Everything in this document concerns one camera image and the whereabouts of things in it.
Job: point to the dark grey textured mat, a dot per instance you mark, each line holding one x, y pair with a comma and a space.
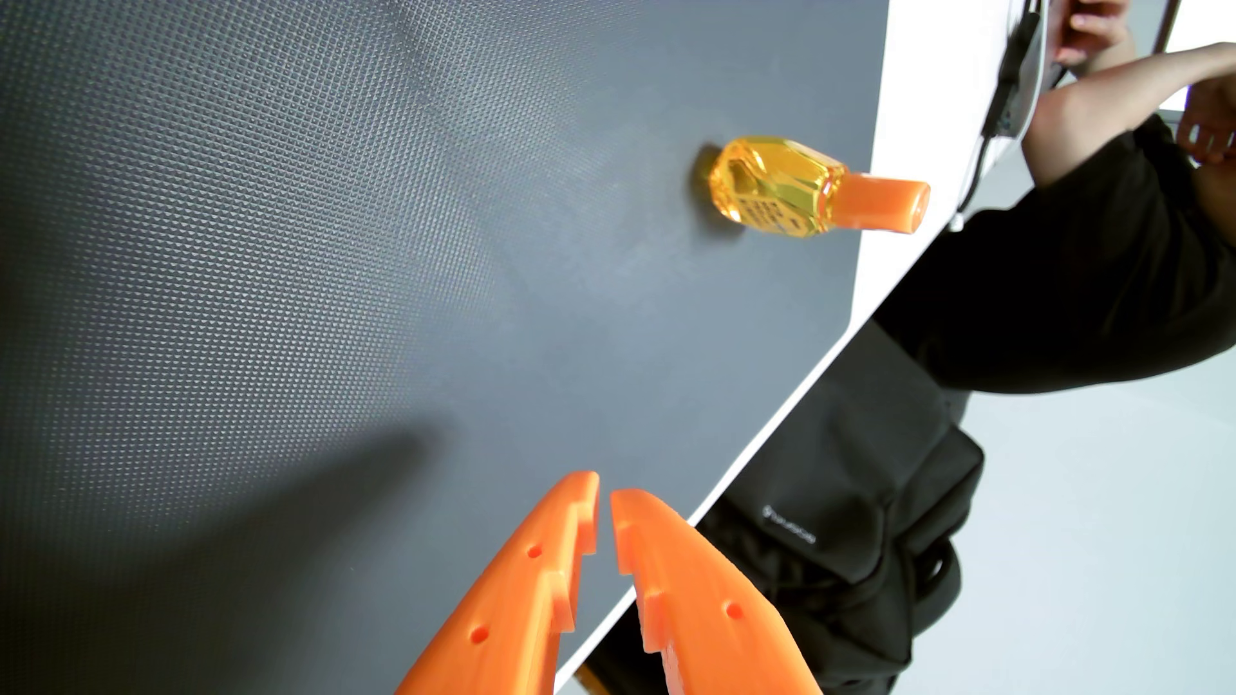
386, 290

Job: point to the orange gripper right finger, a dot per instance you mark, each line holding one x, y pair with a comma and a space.
715, 618

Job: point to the white rimmed device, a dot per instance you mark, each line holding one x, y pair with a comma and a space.
1028, 68

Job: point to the black bag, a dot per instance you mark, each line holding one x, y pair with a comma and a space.
850, 521

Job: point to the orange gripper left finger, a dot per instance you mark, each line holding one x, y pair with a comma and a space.
502, 618

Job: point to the person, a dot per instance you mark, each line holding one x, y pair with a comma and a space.
1110, 241

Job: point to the yellow eyedrops bottle orange cap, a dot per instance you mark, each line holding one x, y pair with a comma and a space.
787, 188

